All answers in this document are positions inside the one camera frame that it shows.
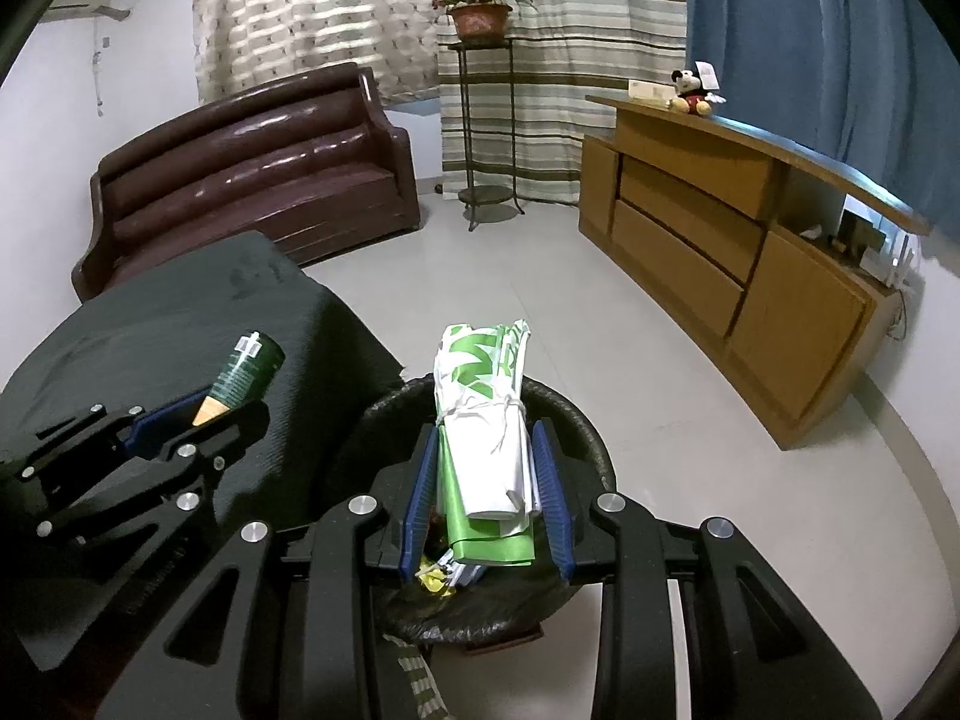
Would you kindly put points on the wooden cabinet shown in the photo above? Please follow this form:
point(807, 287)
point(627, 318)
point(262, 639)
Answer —
point(675, 187)

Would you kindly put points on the dark green tube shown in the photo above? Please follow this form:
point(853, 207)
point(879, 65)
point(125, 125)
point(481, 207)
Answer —
point(244, 375)

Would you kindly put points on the black metal plant stand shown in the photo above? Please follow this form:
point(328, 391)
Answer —
point(487, 199)

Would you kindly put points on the striped curtain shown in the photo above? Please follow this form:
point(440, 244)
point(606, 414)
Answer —
point(585, 52)

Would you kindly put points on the white paper tag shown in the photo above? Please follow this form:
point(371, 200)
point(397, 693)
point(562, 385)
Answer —
point(706, 73)

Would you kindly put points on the yellow crumpled wrapper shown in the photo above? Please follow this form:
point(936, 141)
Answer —
point(429, 580)

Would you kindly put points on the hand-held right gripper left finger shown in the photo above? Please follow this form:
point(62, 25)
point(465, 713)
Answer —
point(418, 502)

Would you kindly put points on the blue curtain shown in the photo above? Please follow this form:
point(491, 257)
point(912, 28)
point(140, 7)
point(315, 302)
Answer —
point(810, 52)

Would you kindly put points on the mouse plush toy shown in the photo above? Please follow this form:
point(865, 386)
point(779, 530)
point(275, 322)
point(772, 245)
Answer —
point(691, 99)

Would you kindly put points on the air conditioner pipe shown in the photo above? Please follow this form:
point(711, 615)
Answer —
point(100, 67)

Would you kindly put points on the white flat box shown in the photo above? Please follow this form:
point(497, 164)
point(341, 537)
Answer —
point(651, 91)

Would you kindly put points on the dark grey tablecloth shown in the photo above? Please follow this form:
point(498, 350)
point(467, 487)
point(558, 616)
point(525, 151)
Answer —
point(150, 315)

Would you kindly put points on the white router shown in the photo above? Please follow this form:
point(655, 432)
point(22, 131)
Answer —
point(900, 262)

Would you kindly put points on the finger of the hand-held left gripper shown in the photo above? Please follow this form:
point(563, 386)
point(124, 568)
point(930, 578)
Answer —
point(169, 416)
point(217, 439)

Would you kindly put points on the cream patterned curtain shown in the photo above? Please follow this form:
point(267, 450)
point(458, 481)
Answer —
point(315, 7)

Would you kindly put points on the white green plastic bag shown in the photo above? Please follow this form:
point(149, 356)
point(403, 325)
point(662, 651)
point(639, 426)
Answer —
point(480, 420)

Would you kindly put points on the potted plant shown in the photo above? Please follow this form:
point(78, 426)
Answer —
point(480, 21)

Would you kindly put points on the brown leather sofa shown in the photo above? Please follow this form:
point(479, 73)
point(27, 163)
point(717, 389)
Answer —
point(247, 165)

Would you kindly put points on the small dark box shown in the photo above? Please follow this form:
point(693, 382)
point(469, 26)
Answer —
point(855, 232)

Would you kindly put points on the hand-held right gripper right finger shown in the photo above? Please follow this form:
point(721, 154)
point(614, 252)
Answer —
point(551, 502)

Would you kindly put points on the black lined trash bin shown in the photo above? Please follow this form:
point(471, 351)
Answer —
point(487, 604)

